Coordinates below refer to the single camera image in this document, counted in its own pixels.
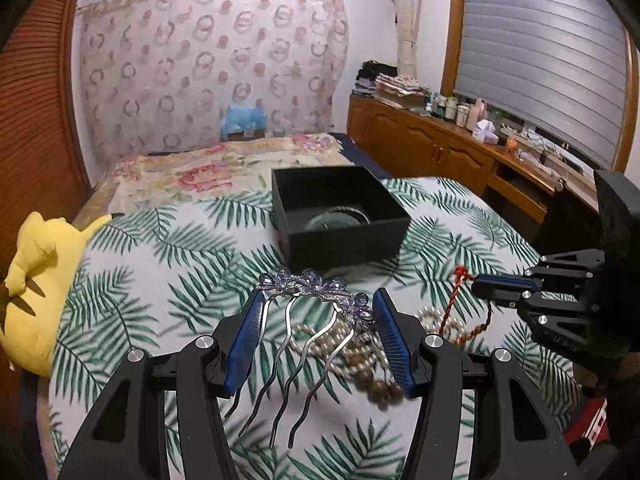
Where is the yellow plush toy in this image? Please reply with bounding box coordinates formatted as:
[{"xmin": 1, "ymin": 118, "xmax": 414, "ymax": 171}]
[{"xmin": 0, "ymin": 211, "xmax": 113, "ymax": 377}]

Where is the grey window blind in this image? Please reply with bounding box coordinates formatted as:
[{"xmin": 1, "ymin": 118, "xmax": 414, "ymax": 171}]
[{"xmin": 455, "ymin": 0, "xmax": 633, "ymax": 171}]

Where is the tied lace curtain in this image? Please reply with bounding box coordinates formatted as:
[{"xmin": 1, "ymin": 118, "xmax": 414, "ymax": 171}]
[{"xmin": 390, "ymin": 0, "xmax": 426, "ymax": 68}]

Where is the palm leaf blanket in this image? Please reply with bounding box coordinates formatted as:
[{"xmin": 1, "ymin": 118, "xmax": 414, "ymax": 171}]
[{"xmin": 47, "ymin": 176, "xmax": 586, "ymax": 480}]

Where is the wooden louvered wardrobe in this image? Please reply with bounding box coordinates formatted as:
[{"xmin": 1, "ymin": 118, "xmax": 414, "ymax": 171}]
[{"xmin": 0, "ymin": 0, "xmax": 94, "ymax": 221}]

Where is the red cord bracelet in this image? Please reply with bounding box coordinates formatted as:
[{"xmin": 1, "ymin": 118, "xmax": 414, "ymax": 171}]
[{"xmin": 439, "ymin": 266, "xmax": 494, "ymax": 347}]

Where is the floral bedspread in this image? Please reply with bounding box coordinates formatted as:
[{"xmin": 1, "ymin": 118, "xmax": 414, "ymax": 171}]
[{"xmin": 102, "ymin": 132, "xmax": 351, "ymax": 213}]

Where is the navy bed sheet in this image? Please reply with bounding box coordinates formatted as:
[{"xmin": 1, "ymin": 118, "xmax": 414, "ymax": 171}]
[{"xmin": 327, "ymin": 132, "xmax": 387, "ymax": 179}]

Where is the stack of dark clothes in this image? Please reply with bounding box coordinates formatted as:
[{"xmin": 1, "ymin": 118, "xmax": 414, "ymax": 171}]
[{"xmin": 356, "ymin": 61, "xmax": 398, "ymax": 97}]

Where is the wooden window frame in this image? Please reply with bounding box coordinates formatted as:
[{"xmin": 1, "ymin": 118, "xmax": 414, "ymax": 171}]
[{"xmin": 440, "ymin": 0, "xmax": 640, "ymax": 176}]

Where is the round glassy bangle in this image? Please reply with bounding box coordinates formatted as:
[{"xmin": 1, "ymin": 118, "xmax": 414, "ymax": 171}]
[{"xmin": 306, "ymin": 204, "xmax": 372, "ymax": 232}]

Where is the brown wooden bead bracelet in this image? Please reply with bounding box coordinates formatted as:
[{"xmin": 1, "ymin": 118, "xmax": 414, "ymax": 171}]
[{"xmin": 350, "ymin": 330, "xmax": 407, "ymax": 412}]

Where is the stack of floral fabrics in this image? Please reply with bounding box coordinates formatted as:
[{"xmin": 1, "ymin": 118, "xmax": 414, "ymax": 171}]
[{"xmin": 375, "ymin": 72, "xmax": 432, "ymax": 108}]

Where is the row of toiletry bottles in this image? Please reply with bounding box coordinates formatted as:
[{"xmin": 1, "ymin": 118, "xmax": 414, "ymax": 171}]
[{"xmin": 430, "ymin": 92, "xmax": 490, "ymax": 131}]

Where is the pink tissue box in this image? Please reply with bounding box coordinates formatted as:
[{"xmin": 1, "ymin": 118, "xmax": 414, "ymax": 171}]
[{"xmin": 472, "ymin": 120, "xmax": 501, "ymax": 145}]

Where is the red printed cloth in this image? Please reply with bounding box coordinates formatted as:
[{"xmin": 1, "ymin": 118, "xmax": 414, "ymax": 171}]
[{"xmin": 575, "ymin": 400, "xmax": 613, "ymax": 443}]

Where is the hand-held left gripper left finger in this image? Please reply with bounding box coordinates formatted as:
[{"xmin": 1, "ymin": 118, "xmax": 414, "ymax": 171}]
[{"xmin": 57, "ymin": 290, "xmax": 268, "ymax": 480}]

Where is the purple flower hair comb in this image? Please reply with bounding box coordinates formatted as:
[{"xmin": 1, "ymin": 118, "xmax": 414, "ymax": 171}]
[{"xmin": 223, "ymin": 269, "xmax": 376, "ymax": 451}]

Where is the black jewelry box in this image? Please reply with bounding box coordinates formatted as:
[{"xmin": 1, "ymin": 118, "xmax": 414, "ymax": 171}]
[{"xmin": 271, "ymin": 165, "xmax": 412, "ymax": 272}]

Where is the white pearl necklace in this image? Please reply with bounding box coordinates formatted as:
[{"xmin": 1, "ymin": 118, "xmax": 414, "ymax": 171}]
[{"xmin": 290, "ymin": 305, "xmax": 473, "ymax": 391}]

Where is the wooden sideboard cabinet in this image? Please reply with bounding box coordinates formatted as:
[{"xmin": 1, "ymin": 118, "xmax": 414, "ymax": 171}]
[{"xmin": 347, "ymin": 94, "xmax": 601, "ymax": 233}]

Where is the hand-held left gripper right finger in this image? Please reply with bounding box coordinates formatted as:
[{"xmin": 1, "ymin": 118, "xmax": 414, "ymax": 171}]
[{"xmin": 372, "ymin": 287, "xmax": 583, "ymax": 480}]

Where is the blue plush toy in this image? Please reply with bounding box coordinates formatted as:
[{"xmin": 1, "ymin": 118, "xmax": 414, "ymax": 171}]
[{"xmin": 220, "ymin": 105, "xmax": 268, "ymax": 136}]

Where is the circle patterned curtain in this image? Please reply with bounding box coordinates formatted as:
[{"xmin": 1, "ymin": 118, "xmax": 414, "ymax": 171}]
[{"xmin": 77, "ymin": 0, "xmax": 351, "ymax": 158}]

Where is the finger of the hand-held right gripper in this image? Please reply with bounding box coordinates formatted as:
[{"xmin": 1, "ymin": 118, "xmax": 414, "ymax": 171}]
[
  {"xmin": 472, "ymin": 286, "xmax": 602, "ymax": 357},
  {"xmin": 474, "ymin": 250, "xmax": 606, "ymax": 292}
]

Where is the white power strip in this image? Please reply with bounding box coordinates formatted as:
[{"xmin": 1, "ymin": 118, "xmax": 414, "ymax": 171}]
[{"xmin": 520, "ymin": 150, "xmax": 568, "ymax": 179}]

